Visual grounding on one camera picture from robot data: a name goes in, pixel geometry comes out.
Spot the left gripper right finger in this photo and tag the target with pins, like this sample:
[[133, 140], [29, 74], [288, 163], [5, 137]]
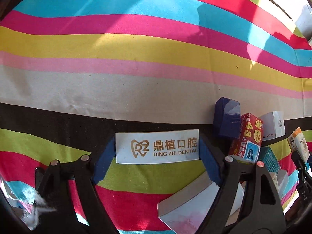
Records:
[[260, 211]]

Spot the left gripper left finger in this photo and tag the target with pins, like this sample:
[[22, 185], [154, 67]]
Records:
[[70, 188]]

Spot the teal toothpaste box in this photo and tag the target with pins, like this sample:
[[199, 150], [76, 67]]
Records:
[[267, 156]]

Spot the white cube box red logo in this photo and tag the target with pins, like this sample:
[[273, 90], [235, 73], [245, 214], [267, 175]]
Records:
[[273, 125]]

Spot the red and yellow small box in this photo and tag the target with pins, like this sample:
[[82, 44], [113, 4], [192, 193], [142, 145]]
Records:
[[247, 147]]

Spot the large white box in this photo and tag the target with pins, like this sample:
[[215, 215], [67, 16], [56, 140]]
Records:
[[184, 211]]

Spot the white dental brand box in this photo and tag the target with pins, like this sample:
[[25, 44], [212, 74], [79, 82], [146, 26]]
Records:
[[157, 147]]

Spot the tall white narrow box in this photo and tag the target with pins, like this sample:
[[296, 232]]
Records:
[[280, 180]]

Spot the white barcode box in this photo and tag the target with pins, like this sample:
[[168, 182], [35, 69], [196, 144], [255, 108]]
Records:
[[297, 142]]

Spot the grey fluffy microphone cover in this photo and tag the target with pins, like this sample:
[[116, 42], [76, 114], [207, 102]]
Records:
[[39, 207]]

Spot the dark blue small box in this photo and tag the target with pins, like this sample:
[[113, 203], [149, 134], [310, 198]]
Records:
[[227, 117]]

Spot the striped colourful tablecloth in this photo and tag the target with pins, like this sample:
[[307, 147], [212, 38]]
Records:
[[75, 72]]

